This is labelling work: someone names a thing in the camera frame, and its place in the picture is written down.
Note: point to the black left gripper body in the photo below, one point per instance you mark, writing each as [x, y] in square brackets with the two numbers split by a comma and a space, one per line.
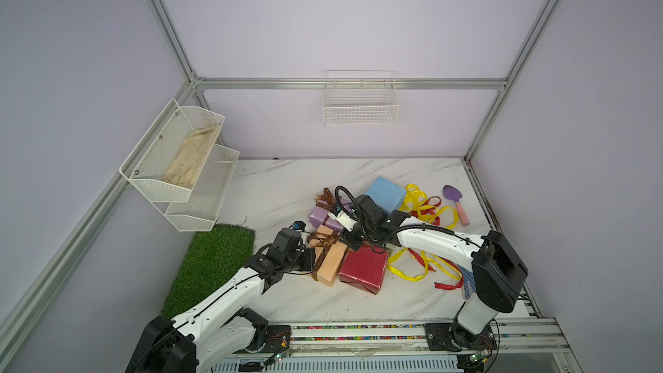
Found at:
[299, 262]

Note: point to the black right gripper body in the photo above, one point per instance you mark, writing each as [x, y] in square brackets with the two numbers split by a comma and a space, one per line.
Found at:
[362, 230]

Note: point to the light blue gift box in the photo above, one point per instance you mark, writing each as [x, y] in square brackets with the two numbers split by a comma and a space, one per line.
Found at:
[388, 195]

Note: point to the orange gift box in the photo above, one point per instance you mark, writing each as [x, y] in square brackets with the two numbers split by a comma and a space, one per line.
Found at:
[331, 266]

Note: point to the red gift box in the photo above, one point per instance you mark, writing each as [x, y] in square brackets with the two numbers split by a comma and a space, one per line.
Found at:
[364, 269]

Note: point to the yellow ribbon of blue box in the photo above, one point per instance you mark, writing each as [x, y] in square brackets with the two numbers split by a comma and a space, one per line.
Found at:
[429, 210]

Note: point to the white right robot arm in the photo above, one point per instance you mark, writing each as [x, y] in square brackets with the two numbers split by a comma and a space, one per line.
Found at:
[486, 267]

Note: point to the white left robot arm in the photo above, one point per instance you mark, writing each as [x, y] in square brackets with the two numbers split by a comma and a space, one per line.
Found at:
[222, 324]

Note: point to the purple gift box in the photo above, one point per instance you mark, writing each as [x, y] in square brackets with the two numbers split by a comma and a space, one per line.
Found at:
[319, 216]

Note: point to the green artificial grass mat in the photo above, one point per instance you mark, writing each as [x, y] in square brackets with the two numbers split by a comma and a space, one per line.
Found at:
[212, 259]

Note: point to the blue dotted work glove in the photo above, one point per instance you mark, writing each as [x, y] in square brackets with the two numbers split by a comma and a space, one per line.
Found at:
[469, 285]

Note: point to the white two-tier mesh shelf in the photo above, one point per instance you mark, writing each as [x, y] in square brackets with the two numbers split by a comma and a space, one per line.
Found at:
[188, 210]

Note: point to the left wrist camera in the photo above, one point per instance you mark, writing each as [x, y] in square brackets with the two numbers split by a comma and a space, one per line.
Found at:
[299, 226]

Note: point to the purple trowel pink handle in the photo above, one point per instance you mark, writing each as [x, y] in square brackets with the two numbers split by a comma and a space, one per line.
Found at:
[453, 194]

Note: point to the white wire wall basket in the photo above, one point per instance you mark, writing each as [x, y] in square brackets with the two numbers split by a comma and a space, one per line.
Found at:
[359, 98]

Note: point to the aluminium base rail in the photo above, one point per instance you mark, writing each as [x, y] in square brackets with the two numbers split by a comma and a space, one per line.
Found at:
[525, 345]

